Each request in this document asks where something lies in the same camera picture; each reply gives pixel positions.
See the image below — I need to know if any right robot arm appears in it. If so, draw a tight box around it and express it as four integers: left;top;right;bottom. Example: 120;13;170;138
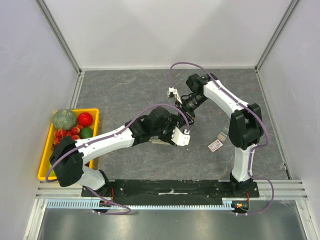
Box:
168;73;264;197

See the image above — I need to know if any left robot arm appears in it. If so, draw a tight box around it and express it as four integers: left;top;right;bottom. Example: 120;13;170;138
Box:
49;104;190;197

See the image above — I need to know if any green avocado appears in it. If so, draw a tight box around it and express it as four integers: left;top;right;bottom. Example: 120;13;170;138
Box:
80;127;94;139

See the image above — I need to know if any peach fruit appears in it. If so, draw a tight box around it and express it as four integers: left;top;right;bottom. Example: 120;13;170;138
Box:
71;124;84;141

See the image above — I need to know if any red white staple box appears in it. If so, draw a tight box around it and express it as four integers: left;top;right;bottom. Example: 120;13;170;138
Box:
208;127;229;153

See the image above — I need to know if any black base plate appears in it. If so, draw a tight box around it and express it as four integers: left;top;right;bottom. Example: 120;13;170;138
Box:
95;179;260;200

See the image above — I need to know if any green striped melon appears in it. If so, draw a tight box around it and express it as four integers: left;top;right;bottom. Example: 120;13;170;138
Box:
52;109;77;131

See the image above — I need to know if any grey cable duct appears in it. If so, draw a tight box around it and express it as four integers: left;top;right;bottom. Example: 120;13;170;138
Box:
46;198;239;211

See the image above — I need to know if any red apple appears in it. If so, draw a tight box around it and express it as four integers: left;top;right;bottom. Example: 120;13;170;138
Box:
77;112;94;127

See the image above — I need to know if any red cherry tomato cluster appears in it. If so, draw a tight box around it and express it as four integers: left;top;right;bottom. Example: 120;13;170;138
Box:
53;128;72;146

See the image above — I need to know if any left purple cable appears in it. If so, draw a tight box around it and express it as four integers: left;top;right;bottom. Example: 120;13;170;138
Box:
44;104;191;216

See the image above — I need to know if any silver and black stapler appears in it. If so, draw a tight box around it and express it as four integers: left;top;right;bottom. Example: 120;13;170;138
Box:
149;136;176;146

